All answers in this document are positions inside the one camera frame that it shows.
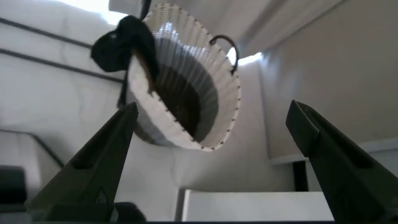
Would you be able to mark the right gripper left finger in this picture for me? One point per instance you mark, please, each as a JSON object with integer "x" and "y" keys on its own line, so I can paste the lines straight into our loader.
{"x": 87, "y": 174}

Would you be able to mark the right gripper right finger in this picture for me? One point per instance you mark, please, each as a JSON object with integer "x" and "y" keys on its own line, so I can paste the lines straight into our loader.
{"x": 351, "y": 174}

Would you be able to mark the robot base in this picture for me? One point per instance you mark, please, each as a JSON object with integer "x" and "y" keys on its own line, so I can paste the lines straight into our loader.
{"x": 248, "y": 205}

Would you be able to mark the white laundry basket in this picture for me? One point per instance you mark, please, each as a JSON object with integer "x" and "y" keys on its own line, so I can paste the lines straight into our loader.
{"x": 161, "y": 124}

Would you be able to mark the black garment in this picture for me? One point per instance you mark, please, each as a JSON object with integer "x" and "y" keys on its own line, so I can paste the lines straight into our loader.
{"x": 124, "y": 43}

